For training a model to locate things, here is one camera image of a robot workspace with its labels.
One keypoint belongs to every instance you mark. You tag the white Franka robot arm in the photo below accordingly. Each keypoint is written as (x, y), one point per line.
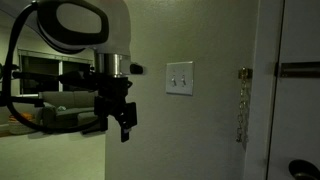
(116, 26)

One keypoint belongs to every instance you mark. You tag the white double switch plate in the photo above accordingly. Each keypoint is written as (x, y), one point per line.
(180, 68)

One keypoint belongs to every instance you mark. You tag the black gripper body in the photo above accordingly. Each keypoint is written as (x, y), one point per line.
(111, 88)

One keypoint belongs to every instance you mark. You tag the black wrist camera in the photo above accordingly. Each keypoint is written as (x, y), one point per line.
(76, 80)

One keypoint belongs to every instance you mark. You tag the white door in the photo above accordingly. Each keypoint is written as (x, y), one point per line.
(300, 116)

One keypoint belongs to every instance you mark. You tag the woven basket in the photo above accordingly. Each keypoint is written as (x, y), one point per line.
(20, 125)

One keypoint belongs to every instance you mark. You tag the grey sofa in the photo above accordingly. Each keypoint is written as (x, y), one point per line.
(66, 115)

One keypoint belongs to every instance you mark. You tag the white door frame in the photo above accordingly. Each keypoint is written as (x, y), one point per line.
(261, 100)

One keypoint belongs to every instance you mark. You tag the dark window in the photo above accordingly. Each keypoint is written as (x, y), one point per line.
(36, 73)

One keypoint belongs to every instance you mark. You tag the dark door knob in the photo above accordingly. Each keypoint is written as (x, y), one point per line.
(301, 168)

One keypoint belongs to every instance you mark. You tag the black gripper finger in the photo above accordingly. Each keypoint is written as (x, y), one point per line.
(101, 115)
(128, 116)

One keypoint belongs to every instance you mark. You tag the white light switch toggle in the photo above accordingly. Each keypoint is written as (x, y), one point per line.
(173, 81)
(183, 80)

